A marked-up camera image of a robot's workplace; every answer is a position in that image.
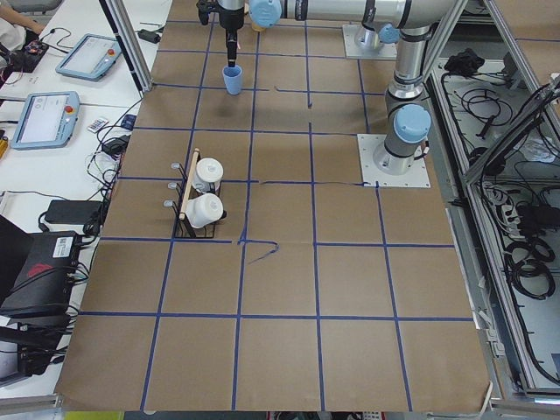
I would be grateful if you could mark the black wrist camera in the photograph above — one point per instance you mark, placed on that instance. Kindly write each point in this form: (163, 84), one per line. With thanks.
(205, 9)

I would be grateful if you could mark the black wire mug rack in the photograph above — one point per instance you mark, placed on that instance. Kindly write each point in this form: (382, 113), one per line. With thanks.
(185, 191)

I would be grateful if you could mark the camera upper teach pendant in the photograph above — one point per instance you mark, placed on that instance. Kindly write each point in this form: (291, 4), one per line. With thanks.
(90, 58)

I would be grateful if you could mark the camera teach pendant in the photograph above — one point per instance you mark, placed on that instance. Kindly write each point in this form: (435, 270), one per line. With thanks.
(90, 58)
(47, 121)

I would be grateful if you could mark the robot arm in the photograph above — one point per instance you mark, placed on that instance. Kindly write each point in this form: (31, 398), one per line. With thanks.
(405, 24)

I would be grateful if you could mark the black laptop power brick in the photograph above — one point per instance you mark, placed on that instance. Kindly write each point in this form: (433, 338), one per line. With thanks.
(69, 212)

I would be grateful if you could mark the white mug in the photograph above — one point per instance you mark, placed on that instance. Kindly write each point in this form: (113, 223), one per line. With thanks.
(204, 210)
(208, 175)

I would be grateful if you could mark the white mug right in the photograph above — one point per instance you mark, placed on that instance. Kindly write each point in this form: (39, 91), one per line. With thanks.
(208, 175)

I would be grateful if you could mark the black computer box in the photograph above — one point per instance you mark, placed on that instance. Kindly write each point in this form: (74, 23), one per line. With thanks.
(36, 273)

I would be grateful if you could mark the light blue cup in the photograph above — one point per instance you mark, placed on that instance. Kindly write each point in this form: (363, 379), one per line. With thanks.
(232, 76)

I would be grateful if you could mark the camera lower teach pendant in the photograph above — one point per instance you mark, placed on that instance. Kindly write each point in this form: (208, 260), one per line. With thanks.
(47, 121)

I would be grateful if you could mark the aluminium frame post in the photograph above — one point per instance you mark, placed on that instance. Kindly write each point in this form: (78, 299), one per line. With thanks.
(119, 22)

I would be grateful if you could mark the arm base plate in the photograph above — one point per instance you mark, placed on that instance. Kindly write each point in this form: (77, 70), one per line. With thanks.
(365, 44)
(380, 168)

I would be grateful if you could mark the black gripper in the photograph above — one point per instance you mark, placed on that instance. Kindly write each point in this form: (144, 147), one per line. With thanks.
(230, 18)

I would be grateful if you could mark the white mug left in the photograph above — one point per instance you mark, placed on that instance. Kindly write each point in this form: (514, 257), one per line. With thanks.
(204, 210)

